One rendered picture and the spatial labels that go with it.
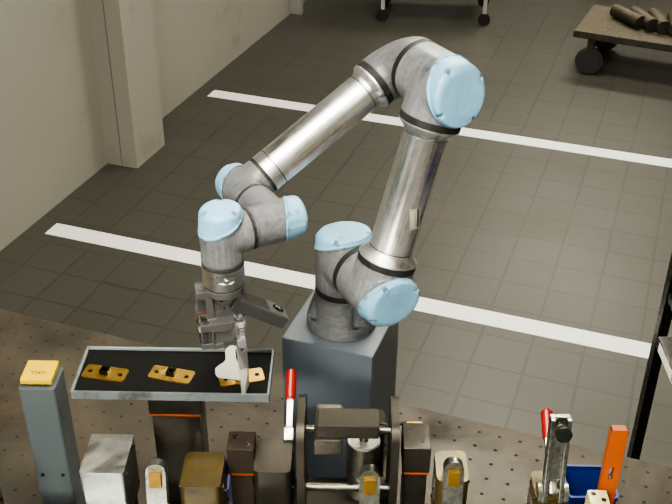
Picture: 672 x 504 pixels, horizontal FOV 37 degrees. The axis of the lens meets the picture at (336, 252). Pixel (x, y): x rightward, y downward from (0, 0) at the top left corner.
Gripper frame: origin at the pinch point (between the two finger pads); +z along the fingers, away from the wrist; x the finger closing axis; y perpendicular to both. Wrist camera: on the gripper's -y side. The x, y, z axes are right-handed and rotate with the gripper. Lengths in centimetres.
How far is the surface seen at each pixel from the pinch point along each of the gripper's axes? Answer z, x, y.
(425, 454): 7.3, 22.6, -29.4
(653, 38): 90, -367, -311
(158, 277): 118, -217, 4
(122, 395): 2.1, -0.3, 22.1
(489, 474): 48, -8, -58
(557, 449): 3, 31, -50
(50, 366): 1.9, -12.1, 34.9
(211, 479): 9.9, 17.0, 8.6
